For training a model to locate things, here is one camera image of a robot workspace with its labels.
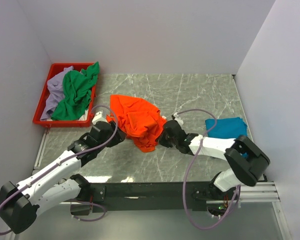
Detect orange t shirt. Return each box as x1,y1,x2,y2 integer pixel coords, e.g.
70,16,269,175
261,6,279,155
106,94,167,153

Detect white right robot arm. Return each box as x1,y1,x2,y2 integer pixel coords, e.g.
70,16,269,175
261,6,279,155
156,120,271,200

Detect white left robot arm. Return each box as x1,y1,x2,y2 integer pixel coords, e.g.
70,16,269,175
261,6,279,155
0,121,126,234

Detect green t shirt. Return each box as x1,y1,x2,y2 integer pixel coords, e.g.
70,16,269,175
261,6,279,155
51,62,100,121

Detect folded teal t shirt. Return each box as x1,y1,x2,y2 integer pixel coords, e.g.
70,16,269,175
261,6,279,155
205,116,248,161

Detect lavender t shirt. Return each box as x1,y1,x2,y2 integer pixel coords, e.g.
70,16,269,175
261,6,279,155
40,66,74,121

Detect red plastic bin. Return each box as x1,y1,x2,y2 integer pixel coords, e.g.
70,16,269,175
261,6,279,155
32,62,96,128

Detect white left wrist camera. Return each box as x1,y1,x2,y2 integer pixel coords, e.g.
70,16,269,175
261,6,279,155
91,111,108,125

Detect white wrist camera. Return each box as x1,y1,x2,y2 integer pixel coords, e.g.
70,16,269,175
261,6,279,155
171,112,184,127
91,111,108,125

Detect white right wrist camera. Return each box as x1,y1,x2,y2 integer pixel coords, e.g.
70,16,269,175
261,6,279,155
171,112,184,127

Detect black table edge rail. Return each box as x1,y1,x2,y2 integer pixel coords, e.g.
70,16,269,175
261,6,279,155
69,181,241,216

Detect aluminium frame rail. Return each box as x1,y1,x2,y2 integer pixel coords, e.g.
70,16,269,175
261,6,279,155
207,181,282,205

